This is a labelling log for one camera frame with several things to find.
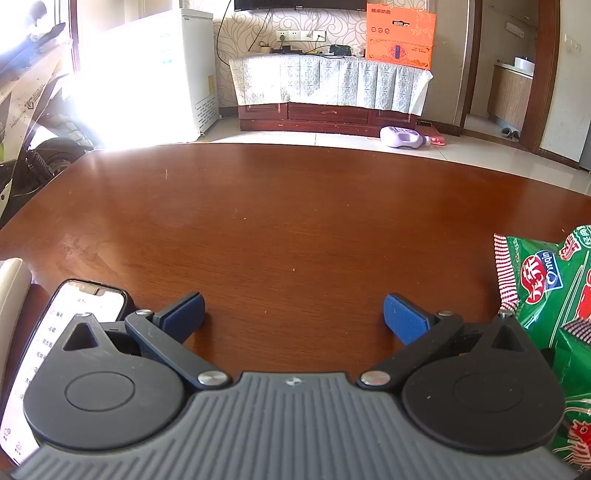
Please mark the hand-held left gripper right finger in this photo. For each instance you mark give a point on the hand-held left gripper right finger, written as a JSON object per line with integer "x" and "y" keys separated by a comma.
{"x": 401, "y": 318}

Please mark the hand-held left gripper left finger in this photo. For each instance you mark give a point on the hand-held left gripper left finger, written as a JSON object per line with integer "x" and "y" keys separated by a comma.
{"x": 191, "y": 314}

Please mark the green striped-edge snack bag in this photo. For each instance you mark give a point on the green striped-edge snack bag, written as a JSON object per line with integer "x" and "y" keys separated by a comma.
{"x": 531, "y": 286}
{"x": 577, "y": 392}

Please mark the smartphone in dark case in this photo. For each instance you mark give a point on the smartphone in dark case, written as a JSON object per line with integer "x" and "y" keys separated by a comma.
{"x": 87, "y": 297}

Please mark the pale rolling pin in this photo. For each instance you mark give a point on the pale rolling pin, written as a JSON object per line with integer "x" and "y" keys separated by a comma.
{"x": 11, "y": 295}

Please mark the small red floor item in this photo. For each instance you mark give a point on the small red floor item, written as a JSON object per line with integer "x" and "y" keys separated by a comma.
{"x": 438, "y": 141}

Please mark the parked electric scooter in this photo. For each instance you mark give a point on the parked electric scooter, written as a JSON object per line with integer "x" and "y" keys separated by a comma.
{"x": 55, "y": 159}

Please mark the dark wooden television cabinet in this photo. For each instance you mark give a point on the dark wooden television cabinet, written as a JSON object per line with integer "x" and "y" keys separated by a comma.
{"x": 323, "y": 120}

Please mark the pair of grey shoes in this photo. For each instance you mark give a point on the pair of grey shoes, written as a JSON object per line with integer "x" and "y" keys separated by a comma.
{"x": 510, "y": 134}

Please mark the white chest freezer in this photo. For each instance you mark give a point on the white chest freezer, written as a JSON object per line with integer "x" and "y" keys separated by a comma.
{"x": 184, "y": 69}

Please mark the wooden kitchen cabinet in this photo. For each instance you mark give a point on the wooden kitchen cabinet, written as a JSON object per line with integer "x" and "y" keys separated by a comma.
{"x": 508, "y": 97}

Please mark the pale patterned cabinet cloth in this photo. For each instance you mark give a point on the pale patterned cabinet cloth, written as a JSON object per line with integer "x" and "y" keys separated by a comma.
{"x": 323, "y": 78}

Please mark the orange cardboard gift box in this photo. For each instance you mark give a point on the orange cardboard gift box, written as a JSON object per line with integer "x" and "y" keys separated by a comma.
{"x": 399, "y": 37}

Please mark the white container on counter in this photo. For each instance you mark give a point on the white container on counter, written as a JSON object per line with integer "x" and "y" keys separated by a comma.
{"x": 524, "y": 64}

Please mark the brown wooden door frame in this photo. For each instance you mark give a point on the brown wooden door frame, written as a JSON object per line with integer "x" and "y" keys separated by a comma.
{"x": 547, "y": 69}

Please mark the white wall outlet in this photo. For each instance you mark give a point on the white wall outlet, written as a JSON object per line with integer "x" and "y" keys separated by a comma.
{"x": 281, "y": 35}
{"x": 318, "y": 34}

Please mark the black wall television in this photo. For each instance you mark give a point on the black wall television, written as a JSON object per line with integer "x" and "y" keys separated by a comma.
{"x": 300, "y": 3}

